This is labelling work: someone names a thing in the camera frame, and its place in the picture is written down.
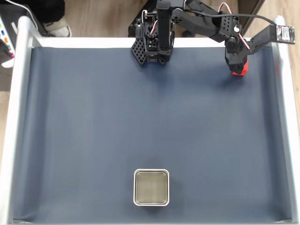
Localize red cube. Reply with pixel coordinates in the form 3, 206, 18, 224
232, 59, 249, 76

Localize square metal container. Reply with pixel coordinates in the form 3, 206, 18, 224
133, 168, 170, 207

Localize dark cabinet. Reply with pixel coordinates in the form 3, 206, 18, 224
239, 0, 267, 36

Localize black office chair base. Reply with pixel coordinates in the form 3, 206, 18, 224
182, 29, 197, 38

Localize dark blue mat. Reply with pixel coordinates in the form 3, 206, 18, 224
13, 45, 293, 223

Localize person's shoe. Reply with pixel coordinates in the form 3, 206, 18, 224
43, 18, 72, 38

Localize person's leg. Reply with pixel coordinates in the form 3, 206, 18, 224
14, 0, 67, 24

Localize white device with coloured buttons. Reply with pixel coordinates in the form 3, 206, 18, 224
0, 20, 15, 68

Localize red white servo cable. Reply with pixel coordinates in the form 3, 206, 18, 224
141, 9, 162, 39
237, 32, 251, 50
217, 2, 236, 15

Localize black gripper camera with mount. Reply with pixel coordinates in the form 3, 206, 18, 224
248, 24, 295, 56

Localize black camera cable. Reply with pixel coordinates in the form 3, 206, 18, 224
184, 4, 277, 25

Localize white tray frame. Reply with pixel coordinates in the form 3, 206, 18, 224
0, 15, 300, 225

